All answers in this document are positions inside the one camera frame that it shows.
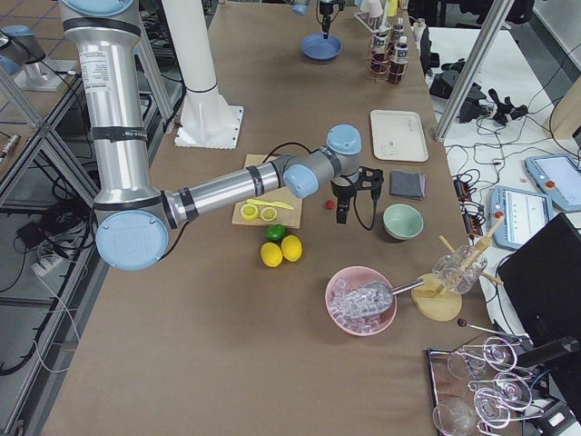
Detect white rabbit tray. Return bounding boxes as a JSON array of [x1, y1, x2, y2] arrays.
[[369, 109, 428, 163]]

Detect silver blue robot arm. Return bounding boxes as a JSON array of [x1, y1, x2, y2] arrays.
[[60, 1, 383, 271]]

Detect pink bowl with ice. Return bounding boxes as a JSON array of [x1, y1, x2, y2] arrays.
[[325, 266, 398, 336]]

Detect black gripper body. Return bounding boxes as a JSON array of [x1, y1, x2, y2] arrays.
[[318, 0, 338, 33], [331, 166, 382, 210]]

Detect lower wine glass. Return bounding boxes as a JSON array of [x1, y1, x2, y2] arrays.
[[430, 385, 512, 436]]

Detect teach pendant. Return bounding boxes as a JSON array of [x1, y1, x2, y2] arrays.
[[489, 185, 554, 250], [525, 154, 581, 213]]

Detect near teach pendant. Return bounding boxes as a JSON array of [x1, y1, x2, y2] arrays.
[[489, 185, 554, 250]]

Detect far teach pendant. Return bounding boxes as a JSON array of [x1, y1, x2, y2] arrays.
[[525, 154, 581, 213]]

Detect lower whole yellow lemon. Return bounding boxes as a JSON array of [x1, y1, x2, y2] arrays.
[[260, 242, 283, 268]]

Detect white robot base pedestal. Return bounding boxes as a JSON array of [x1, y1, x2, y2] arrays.
[[162, 0, 243, 150]]

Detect aluminium frame post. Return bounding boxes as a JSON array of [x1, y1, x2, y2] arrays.
[[434, 0, 514, 143]]

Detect upper whole yellow lemon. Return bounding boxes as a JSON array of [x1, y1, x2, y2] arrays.
[[281, 235, 303, 262]]

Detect light green bowl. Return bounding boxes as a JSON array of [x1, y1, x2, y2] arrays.
[[382, 203, 424, 241]]

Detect yellow plastic knife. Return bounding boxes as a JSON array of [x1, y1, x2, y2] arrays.
[[246, 198, 294, 211]]

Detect wooden cutting board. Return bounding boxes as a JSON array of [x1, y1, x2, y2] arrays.
[[231, 154, 305, 230]]

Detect upper lemon slice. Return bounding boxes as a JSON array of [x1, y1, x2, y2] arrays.
[[240, 203, 260, 221]]

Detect black laptop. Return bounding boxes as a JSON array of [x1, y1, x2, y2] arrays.
[[495, 212, 581, 360]]

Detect whole yellow lemon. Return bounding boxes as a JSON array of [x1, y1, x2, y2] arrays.
[[281, 235, 303, 262], [260, 242, 283, 268]]

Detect black wire glass rack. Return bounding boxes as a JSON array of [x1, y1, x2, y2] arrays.
[[424, 333, 573, 436]]

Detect bottle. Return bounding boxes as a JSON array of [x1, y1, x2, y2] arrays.
[[369, 25, 390, 77], [388, 35, 409, 84]]

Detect metal ice scoop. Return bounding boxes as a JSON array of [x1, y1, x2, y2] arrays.
[[343, 278, 425, 318]]

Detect clear glass mug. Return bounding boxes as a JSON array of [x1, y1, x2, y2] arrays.
[[432, 245, 487, 294]]

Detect lower lemon slice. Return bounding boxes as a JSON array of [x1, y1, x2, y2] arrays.
[[260, 206, 278, 223]]

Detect lower right bottle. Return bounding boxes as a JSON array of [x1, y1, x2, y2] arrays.
[[388, 35, 409, 84]]

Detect copper wire bottle rack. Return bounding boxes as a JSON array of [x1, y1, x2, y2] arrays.
[[369, 29, 409, 84]]

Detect middle wine glass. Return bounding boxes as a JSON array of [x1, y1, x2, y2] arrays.
[[468, 372, 533, 411]]

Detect lemon slice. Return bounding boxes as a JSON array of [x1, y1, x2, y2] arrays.
[[240, 203, 260, 221], [260, 206, 278, 223]]

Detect blue plate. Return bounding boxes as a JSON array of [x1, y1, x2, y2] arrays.
[[300, 34, 342, 61]]

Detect grey folded cloth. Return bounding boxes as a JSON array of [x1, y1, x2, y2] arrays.
[[389, 170, 426, 201]]

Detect lower left bottle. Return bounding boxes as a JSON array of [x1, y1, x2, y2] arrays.
[[369, 25, 390, 77]]

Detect green lime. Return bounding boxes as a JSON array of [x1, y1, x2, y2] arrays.
[[266, 223, 287, 243]]

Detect upper wine glass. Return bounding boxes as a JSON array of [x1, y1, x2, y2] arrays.
[[447, 336, 517, 381]]

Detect wine glass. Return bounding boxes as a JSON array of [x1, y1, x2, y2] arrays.
[[447, 336, 517, 381], [430, 385, 512, 436], [468, 372, 533, 411]]

